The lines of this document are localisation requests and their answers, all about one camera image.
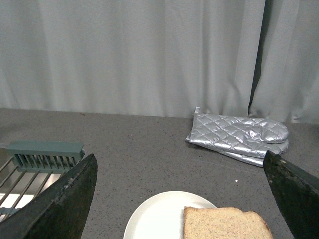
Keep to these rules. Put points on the slice of brown bread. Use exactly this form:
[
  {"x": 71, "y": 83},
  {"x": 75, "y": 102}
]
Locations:
[{"x": 224, "y": 223}]

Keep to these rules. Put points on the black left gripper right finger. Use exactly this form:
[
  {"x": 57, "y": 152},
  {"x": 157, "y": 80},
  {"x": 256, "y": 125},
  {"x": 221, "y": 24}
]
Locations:
[{"x": 296, "y": 193}]

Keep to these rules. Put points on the right grey curtain panel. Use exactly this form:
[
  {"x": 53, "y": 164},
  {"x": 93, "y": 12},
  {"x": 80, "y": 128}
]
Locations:
[{"x": 286, "y": 80}]

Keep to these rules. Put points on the lower silver quilted oven mitt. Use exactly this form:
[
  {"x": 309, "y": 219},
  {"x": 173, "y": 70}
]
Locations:
[{"x": 251, "y": 156}]

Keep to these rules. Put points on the left grey curtain panel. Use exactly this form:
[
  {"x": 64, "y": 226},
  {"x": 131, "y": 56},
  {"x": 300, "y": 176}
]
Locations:
[{"x": 138, "y": 57}]

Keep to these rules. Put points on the green metal dish rack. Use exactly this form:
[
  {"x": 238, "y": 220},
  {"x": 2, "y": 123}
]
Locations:
[{"x": 27, "y": 168}]

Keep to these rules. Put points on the grey curtain panel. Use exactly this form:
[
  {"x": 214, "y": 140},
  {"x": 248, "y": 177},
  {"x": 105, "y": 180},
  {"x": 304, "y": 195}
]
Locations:
[
  {"x": 286, "y": 80},
  {"x": 138, "y": 57}
]

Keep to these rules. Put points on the silver quilted oven mitt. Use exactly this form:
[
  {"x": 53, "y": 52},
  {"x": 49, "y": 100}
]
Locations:
[
  {"x": 251, "y": 156},
  {"x": 240, "y": 135}
]

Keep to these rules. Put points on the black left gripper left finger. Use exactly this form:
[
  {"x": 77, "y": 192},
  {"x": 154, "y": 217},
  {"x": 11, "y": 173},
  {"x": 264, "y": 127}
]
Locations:
[{"x": 59, "y": 212}]

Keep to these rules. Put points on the white round plate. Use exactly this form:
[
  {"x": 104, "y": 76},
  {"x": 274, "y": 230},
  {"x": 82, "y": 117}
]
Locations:
[{"x": 161, "y": 216}]

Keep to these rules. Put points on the upper silver quilted oven mitt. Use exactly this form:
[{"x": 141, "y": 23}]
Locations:
[{"x": 240, "y": 135}]

